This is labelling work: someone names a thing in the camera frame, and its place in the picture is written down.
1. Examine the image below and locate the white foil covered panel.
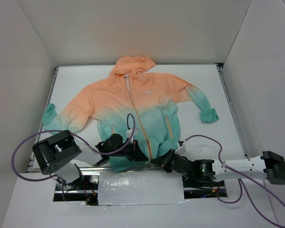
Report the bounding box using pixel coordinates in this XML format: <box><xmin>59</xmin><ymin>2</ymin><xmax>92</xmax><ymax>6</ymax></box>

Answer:
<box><xmin>98</xmin><ymin>171</ymin><xmax>185</xmax><ymax>206</ymax></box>

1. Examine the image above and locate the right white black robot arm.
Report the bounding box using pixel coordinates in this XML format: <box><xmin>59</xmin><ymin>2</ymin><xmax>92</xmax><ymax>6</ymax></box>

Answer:
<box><xmin>151</xmin><ymin>150</ymin><xmax>285</xmax><ymax>186</ymax></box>

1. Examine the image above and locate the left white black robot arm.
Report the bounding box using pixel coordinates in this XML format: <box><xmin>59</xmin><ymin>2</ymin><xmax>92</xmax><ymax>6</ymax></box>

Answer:
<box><xmin>32</xmin><ymin>129</ymin><xmax>148</xmax><ymax>190</ymax></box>

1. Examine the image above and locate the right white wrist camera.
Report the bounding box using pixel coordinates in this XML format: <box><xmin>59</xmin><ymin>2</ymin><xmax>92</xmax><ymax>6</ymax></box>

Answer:
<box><xmin>176</xmin><ymin>141</ymin><xmax>187</xmax><ymax>156</ymax></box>

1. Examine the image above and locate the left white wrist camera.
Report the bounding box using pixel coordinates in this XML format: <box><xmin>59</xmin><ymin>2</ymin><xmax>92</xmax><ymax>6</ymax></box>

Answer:
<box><xmin>126</xmin><ymin>127</ymin><xmax>139</xmax><ymax>138</ymax></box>

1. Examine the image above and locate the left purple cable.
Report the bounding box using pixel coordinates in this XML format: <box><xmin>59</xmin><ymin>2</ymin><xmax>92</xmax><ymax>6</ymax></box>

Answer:
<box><xmin>10</xmin><ymin>113</ymin><xmax>136</xmax><ymax>202</ymax></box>

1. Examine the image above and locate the aluminium table frame rail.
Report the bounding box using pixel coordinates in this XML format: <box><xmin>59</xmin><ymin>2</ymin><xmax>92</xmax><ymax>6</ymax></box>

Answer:
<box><xmin>26</xmin><ymin>63</ymin><xmax>249</xmax><ymax>173</ymax></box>

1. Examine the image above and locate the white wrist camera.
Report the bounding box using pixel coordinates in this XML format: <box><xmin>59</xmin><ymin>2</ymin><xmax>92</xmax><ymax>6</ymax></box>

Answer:
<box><xmin>176</xmin><ymin>141</ymin><xmax>187</xmax><ymax>156</ymax></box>
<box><xmin>126</xmin><ymin>127</ymin><xmax>139</xmax><ymax>138</ymax></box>

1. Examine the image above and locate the orange and teal hooded jacket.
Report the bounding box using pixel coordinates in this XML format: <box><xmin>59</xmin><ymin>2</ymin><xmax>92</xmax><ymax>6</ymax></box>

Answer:
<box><xmin>42</xmin><ymin>57</ymin><xmax>218</xmax><ymax>161</ymax></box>

